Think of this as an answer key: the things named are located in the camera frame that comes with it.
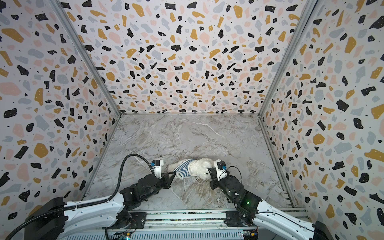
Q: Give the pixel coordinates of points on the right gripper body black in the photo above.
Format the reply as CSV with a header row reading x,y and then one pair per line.
x,y
214,177

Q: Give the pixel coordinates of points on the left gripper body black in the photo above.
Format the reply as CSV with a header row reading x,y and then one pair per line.
x,y
165,181

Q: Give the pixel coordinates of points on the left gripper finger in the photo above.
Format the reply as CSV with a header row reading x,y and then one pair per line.
x,y
167,183
169,175

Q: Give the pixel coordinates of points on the blue white striped knit sweater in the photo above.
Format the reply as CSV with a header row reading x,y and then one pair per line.
x,y
182,170

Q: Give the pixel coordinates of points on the white fluffy teddy bear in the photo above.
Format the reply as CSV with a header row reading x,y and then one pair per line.
x,y
199,168

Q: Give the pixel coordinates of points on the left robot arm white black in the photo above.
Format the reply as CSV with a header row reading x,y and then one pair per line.
x,y
59,219

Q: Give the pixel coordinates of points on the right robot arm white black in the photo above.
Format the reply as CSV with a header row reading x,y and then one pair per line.
x,y
254,211

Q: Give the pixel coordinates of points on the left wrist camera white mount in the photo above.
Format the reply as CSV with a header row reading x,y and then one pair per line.
x,y
157,168

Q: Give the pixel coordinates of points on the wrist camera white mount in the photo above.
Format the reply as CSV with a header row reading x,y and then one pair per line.
x,y
221,169
157,168

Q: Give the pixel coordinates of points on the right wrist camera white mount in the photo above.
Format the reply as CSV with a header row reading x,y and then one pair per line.
x,y
221,169

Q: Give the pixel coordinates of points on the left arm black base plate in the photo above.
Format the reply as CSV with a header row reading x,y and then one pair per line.
x,y
132,220

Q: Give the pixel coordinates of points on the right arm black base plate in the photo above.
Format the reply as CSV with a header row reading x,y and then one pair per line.
x,y
237,219

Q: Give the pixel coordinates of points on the grey vented cable duct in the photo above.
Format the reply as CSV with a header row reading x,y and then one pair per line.
x,y
169,235

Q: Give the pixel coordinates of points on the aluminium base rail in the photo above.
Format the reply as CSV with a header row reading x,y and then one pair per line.
x,y
199,219

